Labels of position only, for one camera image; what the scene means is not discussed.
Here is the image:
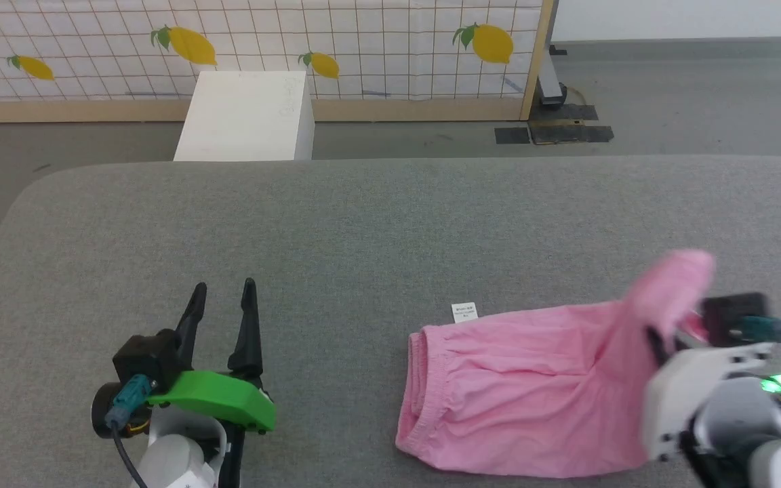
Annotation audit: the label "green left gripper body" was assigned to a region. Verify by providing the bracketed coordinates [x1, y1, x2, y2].
[148, 370, 277, 488]

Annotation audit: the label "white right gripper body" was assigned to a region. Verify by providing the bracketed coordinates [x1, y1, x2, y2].
[641, 342, 775, 463]

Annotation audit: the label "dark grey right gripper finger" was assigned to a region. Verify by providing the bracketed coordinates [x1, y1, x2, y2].
[646, 327, 668, 371]

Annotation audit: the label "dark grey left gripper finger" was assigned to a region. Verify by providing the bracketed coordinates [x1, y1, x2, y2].
[175, 283, 207, 372]
[229, 278, 264, 391]

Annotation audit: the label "pink shorts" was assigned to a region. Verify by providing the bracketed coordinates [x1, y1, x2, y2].
[395, 249, 717, 479]

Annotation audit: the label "white box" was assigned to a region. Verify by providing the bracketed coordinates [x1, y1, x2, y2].
[174, 70, 315, 162]

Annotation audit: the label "grey metal stand leg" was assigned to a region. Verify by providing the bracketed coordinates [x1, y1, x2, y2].
[536, 0, 569, 109]

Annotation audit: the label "lemon print grid backdrop panel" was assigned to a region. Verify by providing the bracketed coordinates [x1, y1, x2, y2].
[0, 0, 555, 124]

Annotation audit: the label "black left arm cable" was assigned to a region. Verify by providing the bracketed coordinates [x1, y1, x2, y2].
[106, 376, 155, 488]

